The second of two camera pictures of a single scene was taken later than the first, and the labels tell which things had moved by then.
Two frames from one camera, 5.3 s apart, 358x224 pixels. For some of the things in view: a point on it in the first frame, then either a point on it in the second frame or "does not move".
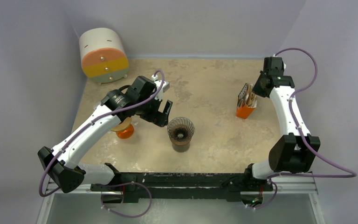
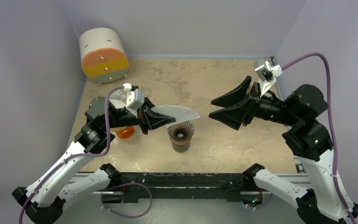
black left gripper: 160,118 -> 150,119
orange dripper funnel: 123,125 does not move
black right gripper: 259,89 -> 253,105
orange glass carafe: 126,133 does not move
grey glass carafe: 181,148 does not move
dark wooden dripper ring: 180,143 does not move
